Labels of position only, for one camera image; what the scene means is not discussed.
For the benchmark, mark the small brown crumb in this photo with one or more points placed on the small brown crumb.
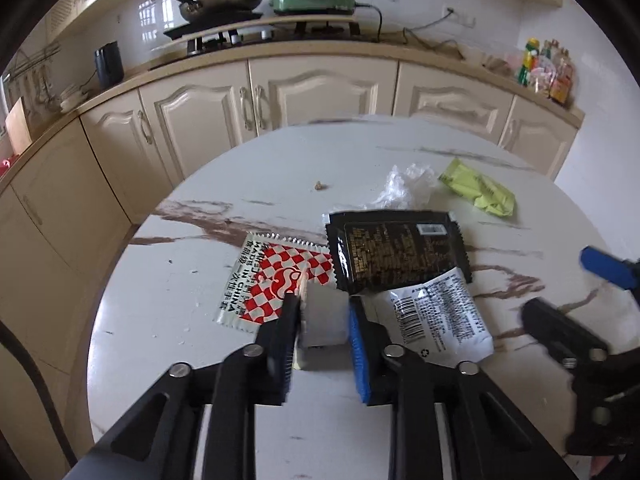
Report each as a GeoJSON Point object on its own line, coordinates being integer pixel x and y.
{"type": "Point", "coordinates": [320, 186]}

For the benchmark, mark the person's right hand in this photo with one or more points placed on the person's right hand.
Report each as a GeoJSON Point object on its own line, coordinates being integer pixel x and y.
{"type": "Point", "coordinates": [599, 470]}

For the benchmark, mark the black wok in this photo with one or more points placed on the black wok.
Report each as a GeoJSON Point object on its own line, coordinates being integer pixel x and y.
{"type": "Point", "coordinates": [225, 0]}

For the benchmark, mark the clear plastic wrapper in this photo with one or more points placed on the clear plastic wrapper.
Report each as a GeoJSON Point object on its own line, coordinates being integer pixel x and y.
{"type": "Point", "coordinates": [405, 185]}

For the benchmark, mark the wooden cutting board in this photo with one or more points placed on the wooden cutting board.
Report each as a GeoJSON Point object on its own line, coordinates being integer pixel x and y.
{"type": "Point", "coordinates": [19, 127]}

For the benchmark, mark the stack of white bowls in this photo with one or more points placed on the stack of white bowls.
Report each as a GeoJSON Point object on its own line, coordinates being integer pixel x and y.
{"type": "Point", "coordinates": [75, 100]}

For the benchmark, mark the yellow-green snack packet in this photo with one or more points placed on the yellow-green snack packet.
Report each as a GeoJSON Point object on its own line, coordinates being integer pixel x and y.
{"type": "Point", "coordinates": [480, 187]}

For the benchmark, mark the black snack packet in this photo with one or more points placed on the black snack packet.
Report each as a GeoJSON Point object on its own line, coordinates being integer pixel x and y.
{"type": "Point", "coordinates": [390, 245]}

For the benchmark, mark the round marble table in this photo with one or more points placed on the round marble table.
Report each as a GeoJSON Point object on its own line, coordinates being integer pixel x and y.
{"type": "Point", "coordinates": [175, 310]}

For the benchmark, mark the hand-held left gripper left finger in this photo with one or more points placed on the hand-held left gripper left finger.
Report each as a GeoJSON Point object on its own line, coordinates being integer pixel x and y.
{"type": "Point", "coordinates": [287, 350]}

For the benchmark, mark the black electric kettle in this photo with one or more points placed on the black electric kettle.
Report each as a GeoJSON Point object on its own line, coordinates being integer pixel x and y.
{"type": "Point", "coordinates": [110, 65]}

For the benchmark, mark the cluster of condiment bottles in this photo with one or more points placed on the cluster of condiment bottles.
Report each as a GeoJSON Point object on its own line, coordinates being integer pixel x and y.
{"type": "Point", "coordinates": [547, 72]}

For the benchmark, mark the metal utensil rack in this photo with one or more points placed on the metal utensil rack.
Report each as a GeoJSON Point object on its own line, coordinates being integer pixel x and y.
{"type": "Point", "coordinates": [42, 80]}

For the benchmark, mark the red checkered packet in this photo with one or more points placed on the red checkered packet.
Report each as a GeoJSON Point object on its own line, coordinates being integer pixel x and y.
{"type": "Point", "coordinates": [272, 270]}

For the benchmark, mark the white wall socket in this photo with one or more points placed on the white wall socket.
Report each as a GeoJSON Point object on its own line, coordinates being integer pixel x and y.
{"type": "Point", "coordinates": [462, 17]}

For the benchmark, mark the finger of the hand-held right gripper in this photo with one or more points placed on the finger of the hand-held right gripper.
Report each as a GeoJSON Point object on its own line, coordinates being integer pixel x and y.
{"type": "Point", "coordinates": [605, 265]}
{"type": "Point", "coordinates": [560, 330]}

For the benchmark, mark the white plastic packet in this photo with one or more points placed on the white plastic packet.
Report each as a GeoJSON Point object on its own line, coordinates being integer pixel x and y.
{"type": "Point", "coordinates": [435, 310]}

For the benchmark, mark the white tissue wad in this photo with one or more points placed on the white tissue wad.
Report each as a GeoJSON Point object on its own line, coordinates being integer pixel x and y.
{"type": "Point", "coordinates": [325, 315]}

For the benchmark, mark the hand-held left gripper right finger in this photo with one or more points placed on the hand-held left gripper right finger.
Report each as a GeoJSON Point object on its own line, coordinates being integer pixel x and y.
{"type": "Point", "coordinates": [359, 360]}

